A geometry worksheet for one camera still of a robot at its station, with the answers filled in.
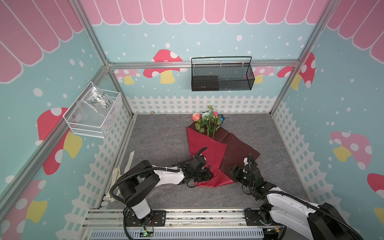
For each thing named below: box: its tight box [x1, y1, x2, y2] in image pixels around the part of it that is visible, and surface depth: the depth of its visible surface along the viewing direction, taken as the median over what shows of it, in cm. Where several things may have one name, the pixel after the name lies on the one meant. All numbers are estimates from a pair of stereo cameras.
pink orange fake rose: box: [191, 112, 201, 122], surface depth 115 cm
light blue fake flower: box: [201, 111, 210, 137], surface depth 115 cm
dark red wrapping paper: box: [186, 123, 261, 188], surface depth 101 cm
